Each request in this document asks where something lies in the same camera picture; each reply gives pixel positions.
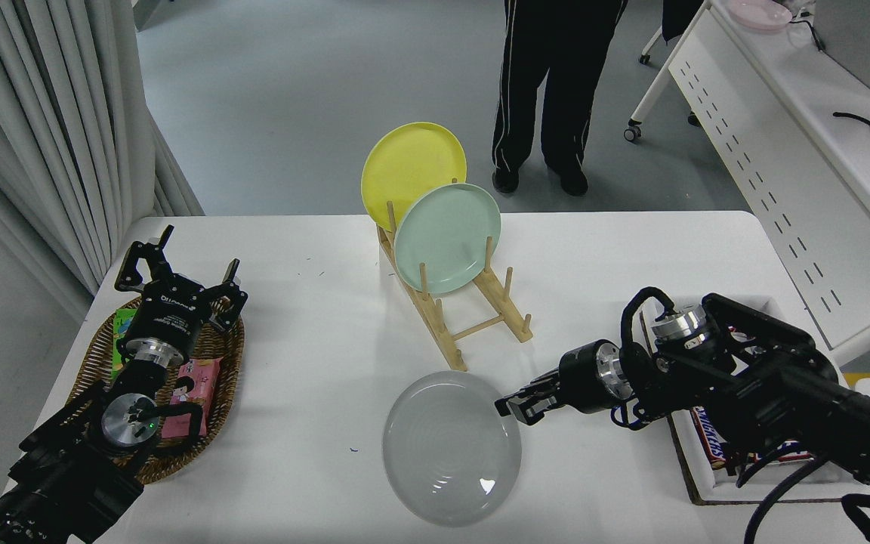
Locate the brown bar with white letters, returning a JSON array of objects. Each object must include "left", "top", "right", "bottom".
[{"left": 743, "top": 441, "right": 815, "bottom": 464}]

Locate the white tray with brown edge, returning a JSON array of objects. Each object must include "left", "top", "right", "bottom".
[{"left": 639, "top": 295, "right": 859, "bottom": 506}]

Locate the pink snack packet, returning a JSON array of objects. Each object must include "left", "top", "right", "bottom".
[{"left": 160, "top": 357, "right": 222, "bottom": 441}]

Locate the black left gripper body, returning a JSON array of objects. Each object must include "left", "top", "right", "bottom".
[{"left": 124, "top": 276, "right": 214, "bottom": 357}]

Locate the yellow plate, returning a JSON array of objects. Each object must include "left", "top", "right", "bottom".
[{"left": 360, "top": 122, "right": 467, "bottom": 233}]

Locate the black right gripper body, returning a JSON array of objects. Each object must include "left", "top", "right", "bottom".
[{"left": 558, "top": 340, "right": 608, "bottom": 414}]

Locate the black cable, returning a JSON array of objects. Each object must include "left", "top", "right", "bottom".
[
  {"left": 833, "top": 112, "right": 870, "bottom": 141},
  {"left": 786, "top": 17, "right": 827, "bottom": 52}
]

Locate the brown wicker basket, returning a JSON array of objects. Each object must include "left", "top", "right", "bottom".
[{"left": 69, "top": 293, "right": 245, "bottom": 485}]

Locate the pale grey curtain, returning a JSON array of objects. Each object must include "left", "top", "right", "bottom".
[{"left": 0, "top": 0, "right": 205, "bottom": 322}]

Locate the pink plate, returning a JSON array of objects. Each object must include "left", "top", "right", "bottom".
[{"left": 728, "top": 0, "right": 793, "bottom": 31}]

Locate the white perforated desk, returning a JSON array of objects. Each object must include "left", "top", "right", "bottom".
[{"left": 624, "top": 0, "right": 870, "bottom": 367}]

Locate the mint green plate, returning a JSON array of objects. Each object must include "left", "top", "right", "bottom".
[{"left": 393, "top": 183, "right": 502, "bottom": 295}]

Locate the green snack packet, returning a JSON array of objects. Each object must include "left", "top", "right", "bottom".
[{"left": 111, "top": 308, "right": 141, "bottom": 382}]

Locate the grey plate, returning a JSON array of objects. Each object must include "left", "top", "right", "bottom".
[{"left": 382, "top": 370, "right": 523, "bottom": 527}]

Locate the grey laptop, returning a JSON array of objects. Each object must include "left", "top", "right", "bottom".
[{"left": 813, "top": 0, "right": 870, "bottom": 104}]

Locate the wooden plate rack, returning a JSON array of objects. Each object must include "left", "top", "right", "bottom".
[{"left": 376, "top": 178, "right": 535, "bottom": 372}]

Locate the brown Snickers bar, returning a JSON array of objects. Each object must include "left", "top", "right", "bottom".
[{"left": 690, "top": 406, "right": 730, "bottom": 471}]

